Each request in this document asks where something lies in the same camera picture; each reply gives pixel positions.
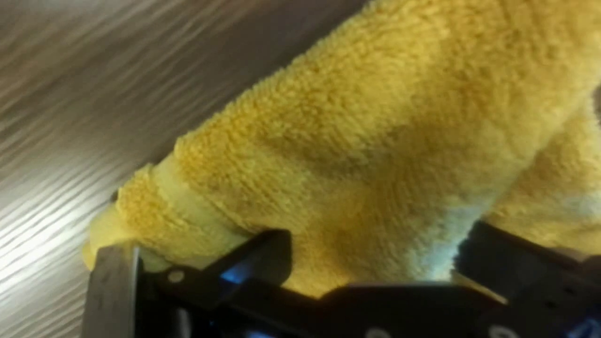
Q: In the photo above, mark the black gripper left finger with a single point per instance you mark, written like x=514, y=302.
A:
x=114, y=294

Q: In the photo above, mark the yellow towel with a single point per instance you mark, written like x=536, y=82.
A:
x=377, y=125

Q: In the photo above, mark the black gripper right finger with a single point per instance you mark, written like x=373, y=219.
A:
x=546, y=288

